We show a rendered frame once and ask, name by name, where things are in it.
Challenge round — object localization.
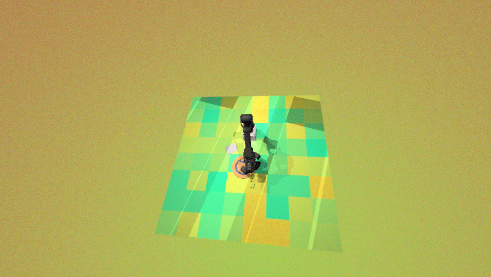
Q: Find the tan round bead board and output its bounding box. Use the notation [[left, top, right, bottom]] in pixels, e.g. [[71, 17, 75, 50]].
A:
[[232, 155, 255, 179]]

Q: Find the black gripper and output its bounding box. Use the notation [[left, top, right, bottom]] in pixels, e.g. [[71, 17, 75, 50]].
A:
[[240, 152, 261, 174]]

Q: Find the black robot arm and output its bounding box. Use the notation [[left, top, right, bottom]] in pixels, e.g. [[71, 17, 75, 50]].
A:
[[240, 114, 261, 173]]

